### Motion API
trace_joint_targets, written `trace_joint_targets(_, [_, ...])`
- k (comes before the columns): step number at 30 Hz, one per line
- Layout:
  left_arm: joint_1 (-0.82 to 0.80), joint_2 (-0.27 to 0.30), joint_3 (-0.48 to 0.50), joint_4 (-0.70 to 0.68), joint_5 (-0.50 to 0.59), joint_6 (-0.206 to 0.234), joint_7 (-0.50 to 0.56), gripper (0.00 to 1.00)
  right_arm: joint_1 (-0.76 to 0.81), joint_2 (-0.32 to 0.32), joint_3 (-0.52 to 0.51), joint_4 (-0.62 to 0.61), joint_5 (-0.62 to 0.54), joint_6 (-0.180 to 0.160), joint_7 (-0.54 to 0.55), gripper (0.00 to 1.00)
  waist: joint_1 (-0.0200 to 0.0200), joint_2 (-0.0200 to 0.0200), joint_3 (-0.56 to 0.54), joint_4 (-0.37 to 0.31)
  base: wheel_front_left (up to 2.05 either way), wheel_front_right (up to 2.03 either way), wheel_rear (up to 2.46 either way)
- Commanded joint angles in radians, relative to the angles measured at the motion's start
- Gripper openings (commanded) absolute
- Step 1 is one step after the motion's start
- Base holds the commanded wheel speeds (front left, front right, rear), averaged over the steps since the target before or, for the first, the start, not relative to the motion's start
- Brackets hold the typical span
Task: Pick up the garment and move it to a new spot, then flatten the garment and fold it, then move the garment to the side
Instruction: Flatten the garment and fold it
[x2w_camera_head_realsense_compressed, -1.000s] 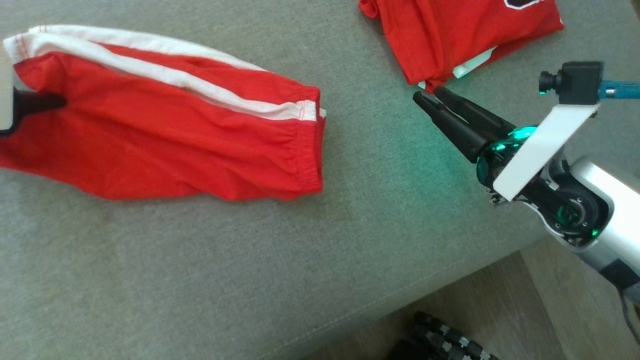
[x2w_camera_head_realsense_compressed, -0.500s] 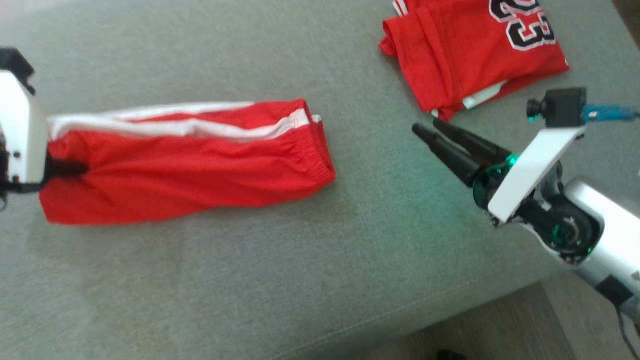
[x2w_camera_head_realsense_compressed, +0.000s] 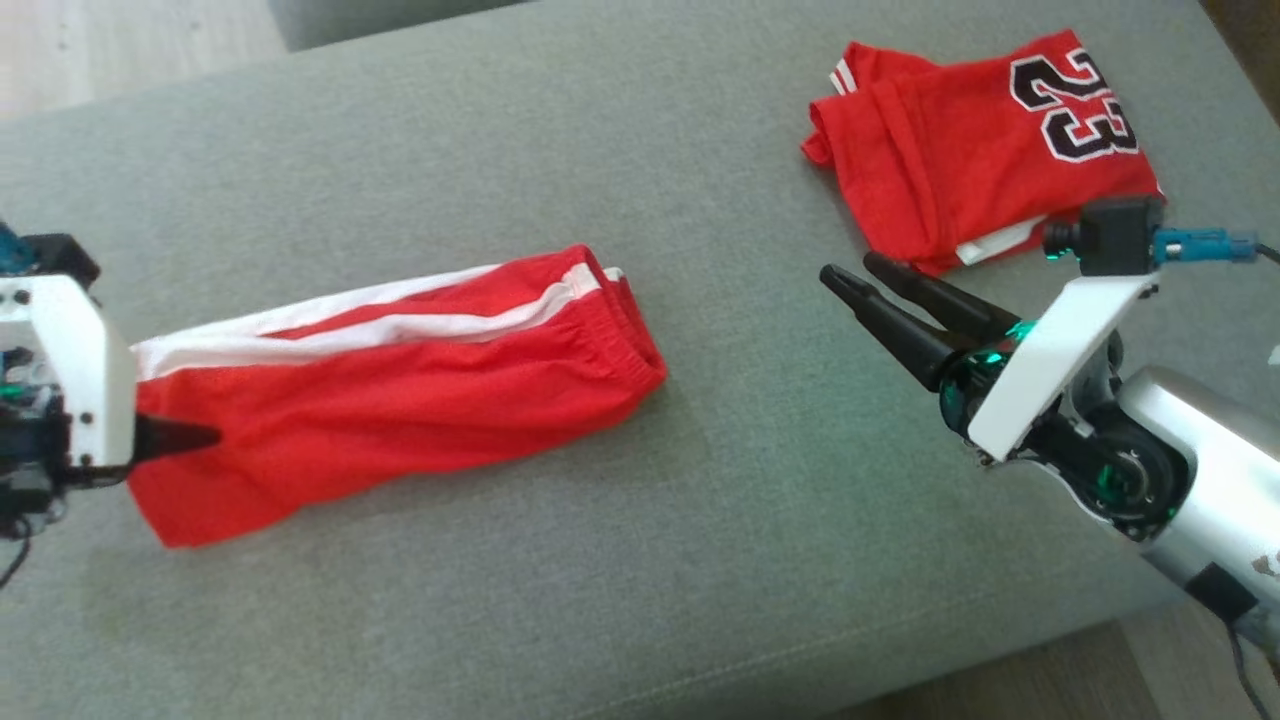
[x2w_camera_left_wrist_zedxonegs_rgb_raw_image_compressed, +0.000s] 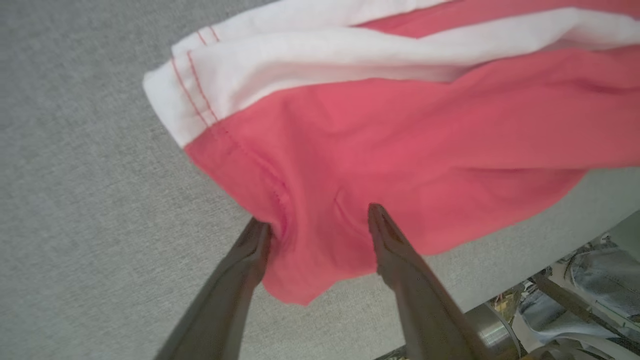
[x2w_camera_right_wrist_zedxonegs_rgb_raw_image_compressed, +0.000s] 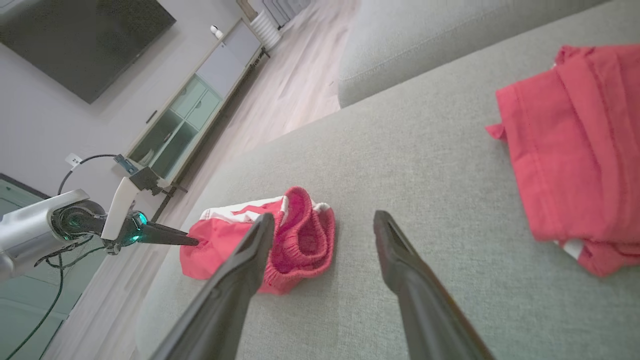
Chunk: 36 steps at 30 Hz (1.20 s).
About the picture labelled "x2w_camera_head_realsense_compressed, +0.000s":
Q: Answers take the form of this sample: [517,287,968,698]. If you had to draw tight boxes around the teal camera connector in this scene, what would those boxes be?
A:
[1155,228,1261,267]
[0,222,36,276]

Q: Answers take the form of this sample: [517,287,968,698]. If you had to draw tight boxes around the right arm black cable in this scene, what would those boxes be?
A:
[1225,615,1271,720]

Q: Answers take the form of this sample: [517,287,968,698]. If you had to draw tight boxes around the red basketball jersey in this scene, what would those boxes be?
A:
[800,28,1166,278]

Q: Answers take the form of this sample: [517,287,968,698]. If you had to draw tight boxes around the left teal camera connector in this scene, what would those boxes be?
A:
[0,222,36,276]

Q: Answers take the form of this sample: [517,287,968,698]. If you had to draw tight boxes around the right teal camera connector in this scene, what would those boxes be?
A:
[1155,228,1261,267]

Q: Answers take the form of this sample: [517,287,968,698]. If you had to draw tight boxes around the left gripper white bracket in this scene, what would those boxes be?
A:
[0,275,223,541]

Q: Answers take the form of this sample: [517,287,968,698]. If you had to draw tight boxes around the grey sofa seat cushion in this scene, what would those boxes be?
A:
[265,0,536,54]
[0,0,1280,720]

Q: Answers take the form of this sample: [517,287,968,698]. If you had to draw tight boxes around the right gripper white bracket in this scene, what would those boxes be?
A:
[819,251,1161,463]

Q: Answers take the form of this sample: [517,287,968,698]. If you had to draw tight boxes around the red shorts white stripes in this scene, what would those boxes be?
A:
[127,244,669,549]

